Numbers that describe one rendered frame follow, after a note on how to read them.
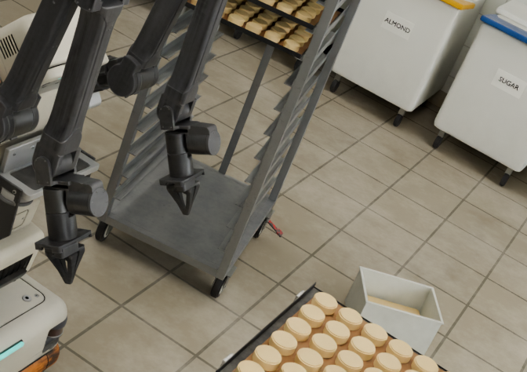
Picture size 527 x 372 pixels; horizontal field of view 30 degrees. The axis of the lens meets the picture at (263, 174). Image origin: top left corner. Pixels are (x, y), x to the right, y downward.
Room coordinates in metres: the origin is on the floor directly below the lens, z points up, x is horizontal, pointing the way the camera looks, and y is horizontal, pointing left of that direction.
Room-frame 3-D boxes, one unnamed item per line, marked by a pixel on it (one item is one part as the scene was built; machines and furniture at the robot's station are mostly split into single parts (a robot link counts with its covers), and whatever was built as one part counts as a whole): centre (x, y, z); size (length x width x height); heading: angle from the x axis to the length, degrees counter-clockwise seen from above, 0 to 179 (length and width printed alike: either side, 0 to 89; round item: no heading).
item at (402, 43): (5.23, -0.43, 0.39); 0.64 x 0.54 x 0.77; 163
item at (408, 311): (3.06, -0.62, 0.08); 0.30 x 0.22 x 0.16; 102
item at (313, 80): (3.09, 0.00, 0.69); 0.64 x 0.03 x 0.03; 173
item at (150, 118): (3.13, 0.39, 0.51); 0.64 x 0.03 x 0.03; 173
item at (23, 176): (1.88, 0.47, 0.77); 0.28 x 0.16 x 0.22; 161
